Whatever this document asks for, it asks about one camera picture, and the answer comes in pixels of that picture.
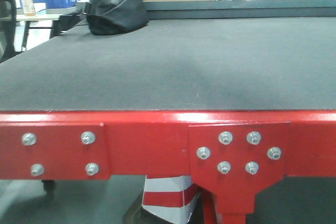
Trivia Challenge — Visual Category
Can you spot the amber liquid bottle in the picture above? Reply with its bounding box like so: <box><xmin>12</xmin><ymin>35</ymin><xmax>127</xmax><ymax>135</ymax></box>
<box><xmin>22</xmin><ymin>0</ymin><xmax>36</xmax><ymax>16</ymax></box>

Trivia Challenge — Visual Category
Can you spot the red metal conveyor frame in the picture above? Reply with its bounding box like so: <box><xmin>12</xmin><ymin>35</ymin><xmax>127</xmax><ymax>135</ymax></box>
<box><xmin>1</xmin><ymin>110</ymin><xmax>335</xmax><ymax>223</ymax></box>

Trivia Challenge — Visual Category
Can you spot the dark grey conveyor belt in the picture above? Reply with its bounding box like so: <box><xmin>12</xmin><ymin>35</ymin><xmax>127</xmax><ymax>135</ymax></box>
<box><xmin>1</xmin><ymin>0</ymin><xmax>335</xmax><ymax>112</ymax></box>

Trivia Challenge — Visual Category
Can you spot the white background table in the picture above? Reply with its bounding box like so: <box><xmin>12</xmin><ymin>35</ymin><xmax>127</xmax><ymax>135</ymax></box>
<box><xmin>15</xmin><ymin>7</ymin><xmax>79</xmax><ymax>51</ymax></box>

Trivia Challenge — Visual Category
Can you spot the black bag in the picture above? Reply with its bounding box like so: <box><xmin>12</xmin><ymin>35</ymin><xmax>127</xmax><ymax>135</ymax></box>
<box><xmin>83</xmin><ymin>0</ymin><xmax>149</xmax><ymax>35</ymax></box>

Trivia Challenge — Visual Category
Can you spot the black office chair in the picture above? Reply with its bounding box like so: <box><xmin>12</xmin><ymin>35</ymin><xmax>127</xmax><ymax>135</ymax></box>
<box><xmin>1</xmin><ymin>0</ymin><xmax>17</xmax><ymax>63</ymax></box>

